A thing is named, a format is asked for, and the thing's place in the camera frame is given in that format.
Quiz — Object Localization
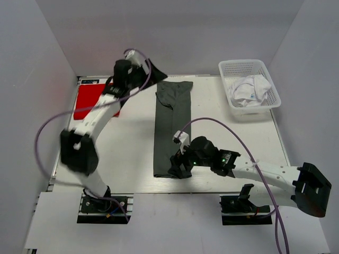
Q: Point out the dark grey t-shirt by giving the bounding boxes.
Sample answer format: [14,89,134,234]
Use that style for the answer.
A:
[153,81,193,178]

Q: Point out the white t-shirt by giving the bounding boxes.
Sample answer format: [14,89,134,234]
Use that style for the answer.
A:
[228,75,272,107]

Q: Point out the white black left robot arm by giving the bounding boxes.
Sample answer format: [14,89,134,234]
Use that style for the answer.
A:
[60,57,168,199]

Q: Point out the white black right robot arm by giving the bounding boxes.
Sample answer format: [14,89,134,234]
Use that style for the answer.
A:
[168,132,332,217]

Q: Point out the red folded t-shirt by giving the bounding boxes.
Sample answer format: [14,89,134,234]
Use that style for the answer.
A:
[73,84,105,120]

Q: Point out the blue label sticker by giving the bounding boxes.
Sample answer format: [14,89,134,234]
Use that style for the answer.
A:
[81,79,100,85]

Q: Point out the white plastic basket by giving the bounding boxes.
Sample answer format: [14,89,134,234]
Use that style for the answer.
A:
[218,59,281,115]

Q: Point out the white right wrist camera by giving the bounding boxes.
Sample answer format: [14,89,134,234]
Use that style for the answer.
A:
[173,130,190,154]

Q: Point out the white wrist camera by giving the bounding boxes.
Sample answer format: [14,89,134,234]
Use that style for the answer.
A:
[124,50,145,67]
[173,130,190,154]

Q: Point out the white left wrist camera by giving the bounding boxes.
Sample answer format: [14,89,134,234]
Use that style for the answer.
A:
[124,50,145,67]

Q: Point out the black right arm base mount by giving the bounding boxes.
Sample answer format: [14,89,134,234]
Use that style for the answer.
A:
[219,184,273,226]

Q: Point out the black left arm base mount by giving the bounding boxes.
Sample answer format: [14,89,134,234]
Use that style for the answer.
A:
[77,191,133,225]

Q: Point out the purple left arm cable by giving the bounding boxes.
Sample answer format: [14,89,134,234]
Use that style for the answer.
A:
[33,48,153,223]

